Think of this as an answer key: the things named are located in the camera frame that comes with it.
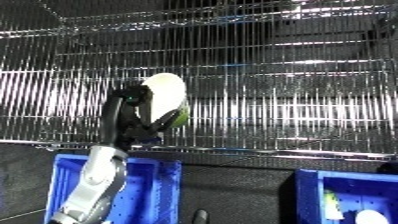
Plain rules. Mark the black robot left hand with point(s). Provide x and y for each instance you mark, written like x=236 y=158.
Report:
x=115 y=123

